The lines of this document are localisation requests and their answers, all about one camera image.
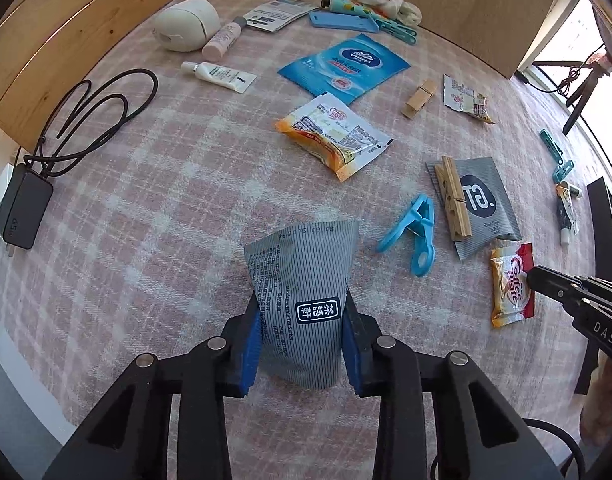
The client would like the wooden clothespin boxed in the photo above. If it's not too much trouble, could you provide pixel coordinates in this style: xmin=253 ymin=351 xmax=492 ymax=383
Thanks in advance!
xmin=434 ymin=156 xmax=473 ymax=241
xmin=401 ymin=80 xmax=438 ymax=121

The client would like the small pink bottle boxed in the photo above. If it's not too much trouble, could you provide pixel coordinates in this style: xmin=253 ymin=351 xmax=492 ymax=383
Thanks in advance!
xmin=202 ymin=16 xmax=247 ymax=59

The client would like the blue wet wipe packet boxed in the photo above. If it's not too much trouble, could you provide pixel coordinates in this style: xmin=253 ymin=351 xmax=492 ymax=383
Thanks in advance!
xmin=277 ymin=34 xmax=411 ymax=106

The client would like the black storage box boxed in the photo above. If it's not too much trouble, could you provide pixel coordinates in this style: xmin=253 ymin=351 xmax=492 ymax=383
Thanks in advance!
xmin=576 ymin=177 xmax=612 ymax=396

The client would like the pine wood panel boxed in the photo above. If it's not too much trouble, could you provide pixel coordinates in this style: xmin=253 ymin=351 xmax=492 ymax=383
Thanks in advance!
xmin=0 ymin=0 xmax=189 ymax=148

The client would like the black power adapter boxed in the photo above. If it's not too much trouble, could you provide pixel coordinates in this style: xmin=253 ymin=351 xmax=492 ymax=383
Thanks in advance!
xmin=0 ymin=162 xmax=54 ymax=251

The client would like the white blue paper leaflet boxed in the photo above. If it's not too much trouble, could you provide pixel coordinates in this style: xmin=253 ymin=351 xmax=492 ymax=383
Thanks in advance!
xmin=243 ymin=0 xmax=319 ymax=33

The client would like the teal floral tube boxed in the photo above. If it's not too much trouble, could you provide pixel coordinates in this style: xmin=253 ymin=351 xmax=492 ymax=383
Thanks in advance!
xmin=320 ymin=0 xmax=381 ymax=16

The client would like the blue plastic clip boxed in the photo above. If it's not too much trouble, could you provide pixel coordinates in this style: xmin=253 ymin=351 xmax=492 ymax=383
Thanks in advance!
xmin=376 ymin=194 xmax=437 ymax=277

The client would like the small printed tube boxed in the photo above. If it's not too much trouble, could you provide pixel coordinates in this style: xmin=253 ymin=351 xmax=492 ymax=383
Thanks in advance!
xmin=556 ymin=185 xmax=579 ymax=246

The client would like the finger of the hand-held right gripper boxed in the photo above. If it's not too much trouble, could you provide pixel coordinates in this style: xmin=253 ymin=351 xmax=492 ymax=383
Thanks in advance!
xmin=528 ymin=265 xmax=594 ymax=311
xmin=577 ymin=275 xmax=612 ymax=306

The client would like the pink plaid cloth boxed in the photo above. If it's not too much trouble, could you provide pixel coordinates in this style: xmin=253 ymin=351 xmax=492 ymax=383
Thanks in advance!
xmin=0 ymin=0 xmax=612 ymax=480

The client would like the black adapter cable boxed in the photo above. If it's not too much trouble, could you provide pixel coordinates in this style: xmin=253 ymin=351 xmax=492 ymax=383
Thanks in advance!
xmin=23 ymin=67 xmax=159 ymax=181

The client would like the grey striped tea packet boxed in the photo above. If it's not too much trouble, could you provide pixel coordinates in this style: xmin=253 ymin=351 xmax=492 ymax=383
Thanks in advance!
xmin=243 ymin=219 xmax=361 ymax=390

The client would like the grey round logo packet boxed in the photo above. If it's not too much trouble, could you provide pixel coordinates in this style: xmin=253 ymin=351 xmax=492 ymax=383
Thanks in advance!
xmin=426 ymin=156 xmax=523 ymax=261

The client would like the white plug-in night light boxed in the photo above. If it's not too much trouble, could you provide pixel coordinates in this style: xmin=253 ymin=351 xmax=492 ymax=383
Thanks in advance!
xmin=152 ymin=0 xmax=221 ymax=53

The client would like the orange white creamer packet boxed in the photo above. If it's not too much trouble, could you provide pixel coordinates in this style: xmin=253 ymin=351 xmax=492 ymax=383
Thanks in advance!
xmin=276 ymin=92 xmax=393 ymax=183

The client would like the crumpled white wrapper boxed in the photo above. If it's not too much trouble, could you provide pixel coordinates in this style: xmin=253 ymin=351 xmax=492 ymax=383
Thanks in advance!
xmin=381 ymin=0 xmax=423 ymax=26

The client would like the person's right hand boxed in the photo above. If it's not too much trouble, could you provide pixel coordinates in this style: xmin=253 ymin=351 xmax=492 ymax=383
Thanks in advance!
xmin=580 ymin=355 xmax=612 ymax=448

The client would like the small white tube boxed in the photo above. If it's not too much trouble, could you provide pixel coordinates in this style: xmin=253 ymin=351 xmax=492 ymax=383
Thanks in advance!
xmin=181 ymin=61 xmax=257 ymax=94

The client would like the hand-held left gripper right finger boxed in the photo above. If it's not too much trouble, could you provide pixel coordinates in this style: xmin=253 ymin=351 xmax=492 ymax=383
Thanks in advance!
xmin=342 ymin=290 xmax=562 ymax=480

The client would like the blue card holder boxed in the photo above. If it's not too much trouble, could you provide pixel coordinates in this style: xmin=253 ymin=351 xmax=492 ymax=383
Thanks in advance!
xmin=309 ymin=9 xmax=381 ymax=35

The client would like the black cable with inline switch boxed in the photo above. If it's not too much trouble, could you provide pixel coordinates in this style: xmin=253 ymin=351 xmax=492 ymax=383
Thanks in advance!
xmin=515 ymin=45 xmax=607 ymax=93

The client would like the teal plastic clothespin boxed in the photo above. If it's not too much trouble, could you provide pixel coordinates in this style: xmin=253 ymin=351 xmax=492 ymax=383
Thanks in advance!
xmin=538 ymin=129 xmax=574 ymax=184
xmin=371 ymin=17 xmax=417 ymax=46

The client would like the small white red packet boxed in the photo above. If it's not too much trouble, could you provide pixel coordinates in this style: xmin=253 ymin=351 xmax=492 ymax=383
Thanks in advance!
xmin=443 ymin=74 xmax=496 ymax=125

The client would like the orange red creamer packet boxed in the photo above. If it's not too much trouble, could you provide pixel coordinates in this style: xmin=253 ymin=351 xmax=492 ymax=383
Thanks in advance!
xmin=490 ymin=242 xmax=536 ymax=329

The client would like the black tripod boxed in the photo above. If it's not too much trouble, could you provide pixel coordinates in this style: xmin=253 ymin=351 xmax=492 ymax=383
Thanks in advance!
xmin=533 ymin=45 xmax=612 ymax=136

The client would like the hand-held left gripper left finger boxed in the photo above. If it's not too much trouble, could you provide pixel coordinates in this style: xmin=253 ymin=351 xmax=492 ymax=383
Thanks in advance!
xmin=56 ymin=292 xmax=263 ymax=480

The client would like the white window frame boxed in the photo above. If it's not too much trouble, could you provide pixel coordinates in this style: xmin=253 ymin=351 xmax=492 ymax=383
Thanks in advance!
xmin=516 ymin=0 xmax=612 ymax=161

